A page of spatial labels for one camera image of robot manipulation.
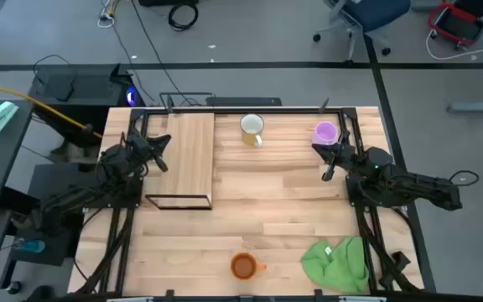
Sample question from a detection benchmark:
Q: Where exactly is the blue office chair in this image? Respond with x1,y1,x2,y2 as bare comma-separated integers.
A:
312,0,413,64

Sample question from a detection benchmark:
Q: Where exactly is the white cable bundle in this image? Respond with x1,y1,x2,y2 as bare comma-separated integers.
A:
97,0,120,29

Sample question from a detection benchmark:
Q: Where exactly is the black computer tower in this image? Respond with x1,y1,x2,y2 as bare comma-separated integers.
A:
29,63,146,148

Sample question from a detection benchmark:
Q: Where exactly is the black low stand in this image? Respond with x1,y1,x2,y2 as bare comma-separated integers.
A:
0,162,100,290

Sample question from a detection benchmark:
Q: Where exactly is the wooden shelf with black frame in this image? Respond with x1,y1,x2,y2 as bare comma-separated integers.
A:
144,112,216,211

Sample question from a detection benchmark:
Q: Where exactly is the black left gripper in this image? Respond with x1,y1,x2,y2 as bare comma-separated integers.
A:
130,133,172,173

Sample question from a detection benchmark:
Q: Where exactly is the orange plastic cup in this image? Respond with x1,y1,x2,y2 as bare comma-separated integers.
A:
230,252,267,281

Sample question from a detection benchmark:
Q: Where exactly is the purple plastic cup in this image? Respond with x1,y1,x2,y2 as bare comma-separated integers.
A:
312,121,340,146

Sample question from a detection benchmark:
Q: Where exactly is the yellow cable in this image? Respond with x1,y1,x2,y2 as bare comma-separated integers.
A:
0,80,104,139

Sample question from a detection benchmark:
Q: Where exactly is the yellow mug white inside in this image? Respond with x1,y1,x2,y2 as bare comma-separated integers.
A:
239,112,266,148

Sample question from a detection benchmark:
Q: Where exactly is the red black dolly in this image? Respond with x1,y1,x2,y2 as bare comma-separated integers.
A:
428,2,483,47

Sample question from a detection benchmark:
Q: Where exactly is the long black floor cable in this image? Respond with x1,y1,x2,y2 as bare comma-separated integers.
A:
130,0,195,107

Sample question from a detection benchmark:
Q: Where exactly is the mint green stapler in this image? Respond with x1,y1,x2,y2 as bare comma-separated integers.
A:
0,101,19,134

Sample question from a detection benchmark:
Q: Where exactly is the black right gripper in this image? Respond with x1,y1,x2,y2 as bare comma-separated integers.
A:
310,140,354,182

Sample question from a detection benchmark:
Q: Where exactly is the black bar behind table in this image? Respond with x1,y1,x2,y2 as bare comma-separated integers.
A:
205,96,283,107

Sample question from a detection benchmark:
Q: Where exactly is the coiled black cable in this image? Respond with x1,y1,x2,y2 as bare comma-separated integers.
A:
168,3,200,33

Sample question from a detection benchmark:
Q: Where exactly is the green cloth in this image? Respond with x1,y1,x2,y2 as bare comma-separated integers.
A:
300,237,371,294

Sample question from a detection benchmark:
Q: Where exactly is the white floor cable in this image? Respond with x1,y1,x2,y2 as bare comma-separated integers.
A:
424,29,483,61

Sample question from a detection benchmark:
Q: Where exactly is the blue water bottle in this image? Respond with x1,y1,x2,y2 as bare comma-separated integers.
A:
13,237,46,254

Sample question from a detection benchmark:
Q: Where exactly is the grey floor plate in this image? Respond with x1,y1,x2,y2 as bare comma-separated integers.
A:
446,94,483,113

